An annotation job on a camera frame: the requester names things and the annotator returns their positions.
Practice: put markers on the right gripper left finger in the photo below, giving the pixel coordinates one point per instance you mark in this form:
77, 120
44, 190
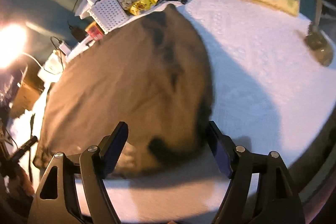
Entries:
56, 199

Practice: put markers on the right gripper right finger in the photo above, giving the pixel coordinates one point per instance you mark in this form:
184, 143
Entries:
277, 199

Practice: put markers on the olive brown printed garment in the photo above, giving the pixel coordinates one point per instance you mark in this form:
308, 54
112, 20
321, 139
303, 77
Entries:
153, 74

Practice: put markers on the left hand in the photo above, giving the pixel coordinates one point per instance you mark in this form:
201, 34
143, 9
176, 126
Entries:
20, 185

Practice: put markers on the white desk lamp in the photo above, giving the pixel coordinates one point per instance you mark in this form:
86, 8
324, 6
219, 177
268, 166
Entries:
13, 41

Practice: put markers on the red tin can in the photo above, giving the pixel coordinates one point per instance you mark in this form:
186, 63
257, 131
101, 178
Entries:
94, 31

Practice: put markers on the white perforated plastic basket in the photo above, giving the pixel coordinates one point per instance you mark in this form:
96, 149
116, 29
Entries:
108, 14

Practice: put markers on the yellow snack packet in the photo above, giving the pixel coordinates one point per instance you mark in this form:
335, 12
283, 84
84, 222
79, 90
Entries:
142, 6

